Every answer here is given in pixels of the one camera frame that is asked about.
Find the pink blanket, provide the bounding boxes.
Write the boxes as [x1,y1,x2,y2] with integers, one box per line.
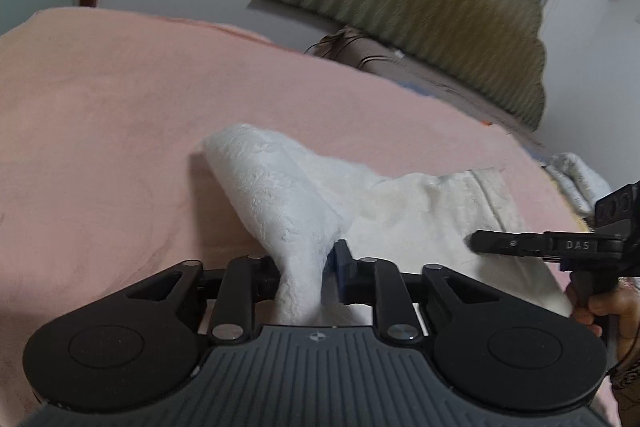
[0,7,596,427]

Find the patterned pillow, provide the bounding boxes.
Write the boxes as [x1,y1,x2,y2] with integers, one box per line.
[305,26,546,148]

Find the olive scalloped headboard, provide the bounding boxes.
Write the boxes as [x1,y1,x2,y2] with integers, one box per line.
[247,0,547,131]

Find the white towel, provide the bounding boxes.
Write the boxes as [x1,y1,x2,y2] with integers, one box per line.
[202,123,573,328]
[542,152,612,218]

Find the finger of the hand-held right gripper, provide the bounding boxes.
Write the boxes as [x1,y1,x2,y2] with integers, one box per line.
[466,229,550,259]

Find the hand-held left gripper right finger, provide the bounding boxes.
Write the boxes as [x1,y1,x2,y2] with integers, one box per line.
[325,239,501,347]

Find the person's right hand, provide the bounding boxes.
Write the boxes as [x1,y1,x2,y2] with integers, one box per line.
[565,283,640,358]

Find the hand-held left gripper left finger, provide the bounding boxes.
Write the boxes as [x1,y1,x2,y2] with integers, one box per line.
[125,254,282,348]

